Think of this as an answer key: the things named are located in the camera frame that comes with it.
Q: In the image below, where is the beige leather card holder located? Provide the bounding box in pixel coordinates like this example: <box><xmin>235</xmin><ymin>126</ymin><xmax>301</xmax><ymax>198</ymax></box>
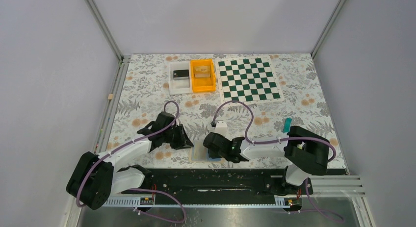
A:
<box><xmin>189</xmin><ymin>147</ymin><xmax>224</xmax><ymax>163</ymax></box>

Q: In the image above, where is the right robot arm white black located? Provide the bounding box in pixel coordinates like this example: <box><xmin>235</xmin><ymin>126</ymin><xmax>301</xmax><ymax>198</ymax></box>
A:
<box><xmin>203</xmin><ymin>126</ymin><xmax>336</xmax><ymax>186</ymax></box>

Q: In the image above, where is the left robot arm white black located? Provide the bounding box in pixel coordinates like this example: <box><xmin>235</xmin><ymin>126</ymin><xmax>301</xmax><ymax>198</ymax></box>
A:
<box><xmin>66</xmin><ymin>112</ymin><xmax>194</xmax><ymax>210</ymax></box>

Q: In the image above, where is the teal card on table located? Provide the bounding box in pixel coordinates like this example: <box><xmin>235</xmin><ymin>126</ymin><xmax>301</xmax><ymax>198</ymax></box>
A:
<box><xmin>282</xmin><ymin>118</ymin><xmax>292</xmax><ymax>133</ymax></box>

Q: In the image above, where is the white plastic bin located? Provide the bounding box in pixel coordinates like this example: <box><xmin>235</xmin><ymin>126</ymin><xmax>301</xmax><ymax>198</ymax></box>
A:
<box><xmin>168</xmin><ymin>61</ymin><xmax>192</xmax><ymax>95</ymax></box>

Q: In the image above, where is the floral table cloth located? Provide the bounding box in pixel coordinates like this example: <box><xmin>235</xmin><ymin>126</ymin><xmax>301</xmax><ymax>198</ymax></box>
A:
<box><xmin>102</xmin><ymin>53</ymin><xmax>346</xmax><ymax>169</ymax></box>

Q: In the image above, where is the orange plastic bin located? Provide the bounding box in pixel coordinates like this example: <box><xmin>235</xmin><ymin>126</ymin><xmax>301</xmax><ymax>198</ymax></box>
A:
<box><xmin>190</xmin><ymin>59</ymin><xmax>216</xmax><ymax>93</ymax></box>

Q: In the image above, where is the black box in white bin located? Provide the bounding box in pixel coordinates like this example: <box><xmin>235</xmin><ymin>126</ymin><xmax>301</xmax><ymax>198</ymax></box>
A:
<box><xmin>173</xmin><ymin>69</ymin><xmax>189</xmax><ymax>80</ymax></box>

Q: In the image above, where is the wooden block in orange bin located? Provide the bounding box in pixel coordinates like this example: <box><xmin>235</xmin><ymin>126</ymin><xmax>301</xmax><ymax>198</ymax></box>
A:
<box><xmin>194</xmin><ymin>66</ymin><xmax>211</xmax><ymax>78</ymax></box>

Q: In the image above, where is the green white chessboard mat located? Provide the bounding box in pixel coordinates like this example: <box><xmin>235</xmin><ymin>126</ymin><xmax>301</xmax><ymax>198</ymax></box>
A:
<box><xmin>214</xmin><ymin>55</ymin><xmax>285</xmax><ymax>105</ymax></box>

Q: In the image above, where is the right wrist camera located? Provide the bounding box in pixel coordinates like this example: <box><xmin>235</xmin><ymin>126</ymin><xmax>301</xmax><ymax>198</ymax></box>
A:
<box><xmin>214</xmin><ymin>121</ymin><xmax>228</xmax><ymax>137</ymax></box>

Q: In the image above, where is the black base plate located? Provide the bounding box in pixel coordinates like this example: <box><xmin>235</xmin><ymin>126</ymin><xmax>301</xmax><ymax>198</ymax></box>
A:
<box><xmin>141</xmin><ymin>168</ymin><xmax>313</xmax><ymax>203</ymax></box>

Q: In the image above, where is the slotted cable duct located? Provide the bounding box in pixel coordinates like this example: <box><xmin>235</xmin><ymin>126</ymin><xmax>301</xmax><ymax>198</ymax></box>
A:
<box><xmin>103</xmin><ymin>195</ymin><xmax>290</xmax><ymax>208</ymax></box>

